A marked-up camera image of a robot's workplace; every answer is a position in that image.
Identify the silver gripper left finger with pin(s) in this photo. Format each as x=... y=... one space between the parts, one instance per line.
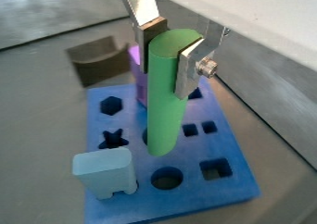
x=149 y=24

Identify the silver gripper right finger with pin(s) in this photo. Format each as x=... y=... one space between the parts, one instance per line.
x=195 y=60

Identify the green cylinder peg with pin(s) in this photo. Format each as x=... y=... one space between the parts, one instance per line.
x=165 y=108

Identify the black curved fixture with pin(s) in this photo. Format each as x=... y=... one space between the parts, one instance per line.
x=99 y=60

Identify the light blue oval peg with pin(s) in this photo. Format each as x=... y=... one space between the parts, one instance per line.
x=106 y=172

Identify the purple pentagon peg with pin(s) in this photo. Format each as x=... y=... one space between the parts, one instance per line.
x=141 y=77

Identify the blue shape-sorting block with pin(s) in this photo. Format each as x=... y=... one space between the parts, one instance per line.
x=202 y=175

